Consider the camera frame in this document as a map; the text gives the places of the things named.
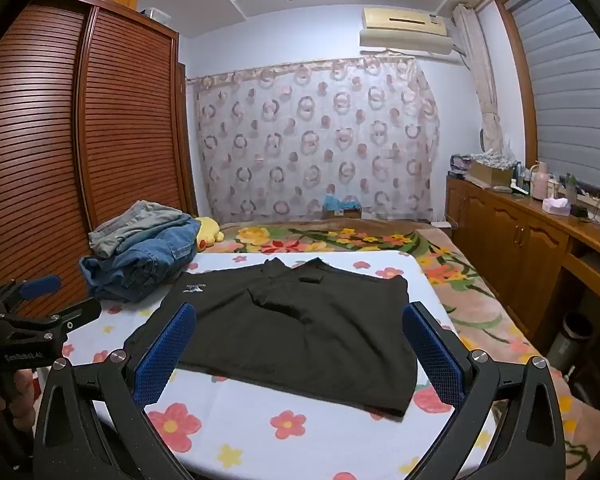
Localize grey trash bin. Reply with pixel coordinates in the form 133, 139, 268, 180
546, 311, 595, 372

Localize black pants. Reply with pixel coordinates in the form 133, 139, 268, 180
122, 256, 420, 417

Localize person's left hand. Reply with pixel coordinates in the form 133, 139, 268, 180
0, 367, 37, 433

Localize yellow plush toy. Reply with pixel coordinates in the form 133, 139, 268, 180
194, 216, 226, 252

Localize wooden slatted wardrobe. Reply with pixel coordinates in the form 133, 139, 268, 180
0, 0, 198, 318

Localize pink thermos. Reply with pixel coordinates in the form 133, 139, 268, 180
532, 161, 551, 200

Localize wall air conditioner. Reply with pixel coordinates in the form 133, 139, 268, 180
358, 5, 453, 56

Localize blue denim jeans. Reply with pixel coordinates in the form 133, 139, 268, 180
79, 220, 202, 304

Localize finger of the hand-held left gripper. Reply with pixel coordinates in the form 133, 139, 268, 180
0, 297, 102, 345
0, 274, 63, 313

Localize grey window blind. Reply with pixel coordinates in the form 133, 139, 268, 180
507, 0, 600, 201

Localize grey-green pants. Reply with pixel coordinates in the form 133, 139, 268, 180
88, 200, 193, 256

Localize clear plastic box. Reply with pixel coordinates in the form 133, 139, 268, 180
140, 7, 173, 26

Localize floral blanket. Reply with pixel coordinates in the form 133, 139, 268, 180
220, 222, 596, 480

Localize wooden sideboard cabinet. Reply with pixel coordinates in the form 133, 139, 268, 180
446, 172, 600, 356

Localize circle-patterned sheer curtain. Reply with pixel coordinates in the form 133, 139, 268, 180
187, 57, 441, 223

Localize beige tied curtain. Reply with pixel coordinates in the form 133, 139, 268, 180
452, 4, 503, 153

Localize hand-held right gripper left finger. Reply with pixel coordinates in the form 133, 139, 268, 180
32, 302, 198, 480

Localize white flower-print sheet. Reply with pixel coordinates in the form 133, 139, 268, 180
35, 249, 498, 480

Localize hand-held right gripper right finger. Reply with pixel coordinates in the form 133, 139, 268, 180
401, 301, 566, 480

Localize open cardboard box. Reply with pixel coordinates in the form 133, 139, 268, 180
467, 152, 516, 188

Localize blue plastic bag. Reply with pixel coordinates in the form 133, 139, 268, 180
322, 192, 358, 211

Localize pink tissue box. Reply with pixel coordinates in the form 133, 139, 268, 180
542, 197, 572, 217

